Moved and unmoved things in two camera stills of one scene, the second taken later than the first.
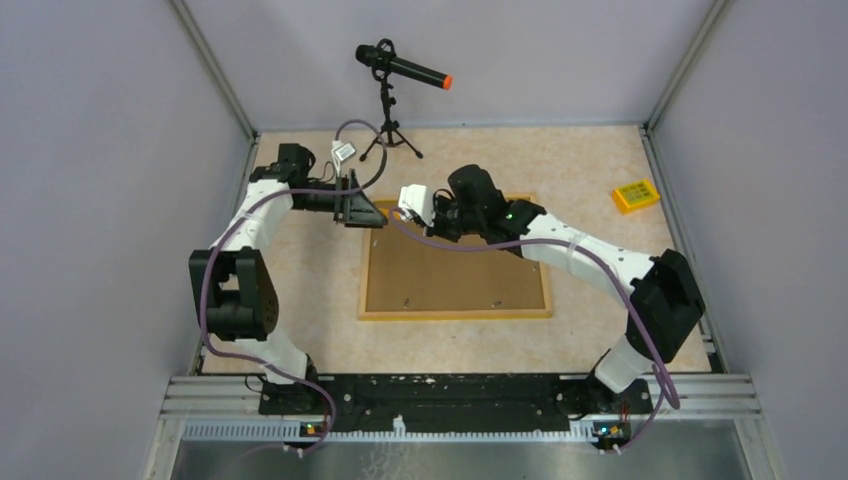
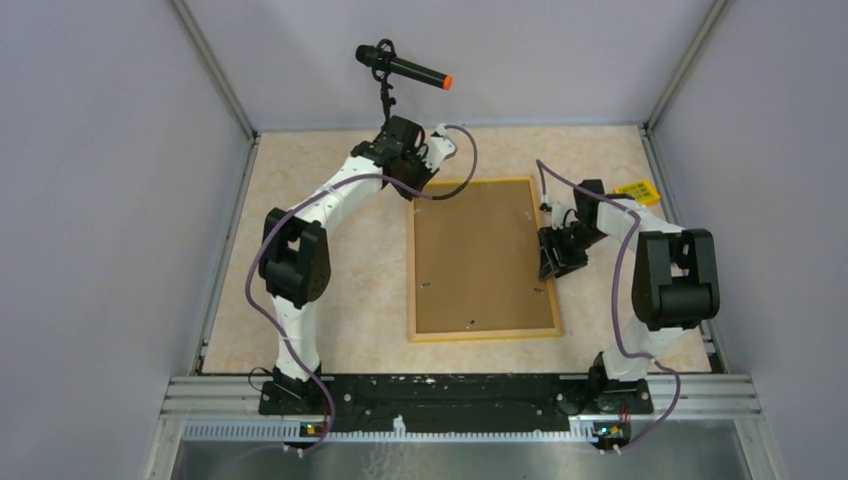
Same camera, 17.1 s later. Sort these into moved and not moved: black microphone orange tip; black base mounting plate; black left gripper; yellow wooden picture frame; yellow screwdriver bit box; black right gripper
Moved: black right gripper; black left gripper; yellow wooden picture frame
Not moved: black base mounting plate; black microphone orange tip; yellow screwdriver bit box
